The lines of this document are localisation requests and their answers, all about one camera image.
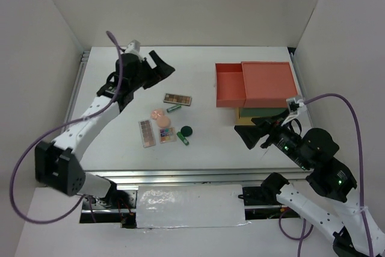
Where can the white taped front panel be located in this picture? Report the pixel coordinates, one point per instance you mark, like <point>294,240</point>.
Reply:
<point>194,206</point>

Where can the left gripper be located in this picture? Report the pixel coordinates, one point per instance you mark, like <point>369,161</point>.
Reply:
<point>160,71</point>

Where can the brown eyeshadow palette horizontal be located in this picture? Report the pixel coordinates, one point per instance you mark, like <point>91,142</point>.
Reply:
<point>177,99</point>

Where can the salmon top drawer unit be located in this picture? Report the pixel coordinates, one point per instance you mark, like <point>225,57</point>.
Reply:
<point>254,84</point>

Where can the nude eyeshadow palette vertical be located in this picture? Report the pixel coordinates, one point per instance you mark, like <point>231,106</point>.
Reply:
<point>146,132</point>

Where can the aluminium front rail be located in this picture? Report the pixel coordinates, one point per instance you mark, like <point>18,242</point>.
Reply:
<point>135,178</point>

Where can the yellow bottom drawer unit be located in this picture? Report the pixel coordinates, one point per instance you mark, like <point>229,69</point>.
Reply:
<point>243,121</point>

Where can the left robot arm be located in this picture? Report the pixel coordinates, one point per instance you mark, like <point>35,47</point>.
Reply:
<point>58,163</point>

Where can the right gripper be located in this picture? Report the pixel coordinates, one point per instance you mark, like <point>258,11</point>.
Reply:
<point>249,133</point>

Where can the green lip balm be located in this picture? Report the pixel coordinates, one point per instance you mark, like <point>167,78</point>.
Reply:
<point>173,108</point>
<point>182,138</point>

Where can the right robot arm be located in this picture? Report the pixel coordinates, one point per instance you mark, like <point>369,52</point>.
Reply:
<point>351,229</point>

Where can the green drawer unit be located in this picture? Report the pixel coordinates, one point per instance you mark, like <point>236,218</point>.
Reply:
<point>268,112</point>

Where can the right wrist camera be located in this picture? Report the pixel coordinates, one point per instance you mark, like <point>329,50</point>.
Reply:
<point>296,106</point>

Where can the aluminium rail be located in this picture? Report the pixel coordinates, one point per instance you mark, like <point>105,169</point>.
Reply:
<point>79,76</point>
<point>135,178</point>

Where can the colourful square eyeshadow palette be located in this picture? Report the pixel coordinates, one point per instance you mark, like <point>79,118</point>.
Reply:
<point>167,135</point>

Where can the aluminium left rail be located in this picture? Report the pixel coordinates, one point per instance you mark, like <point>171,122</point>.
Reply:
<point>79,76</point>

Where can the pink makeup sponge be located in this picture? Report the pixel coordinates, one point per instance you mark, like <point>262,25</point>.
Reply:
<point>157,113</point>

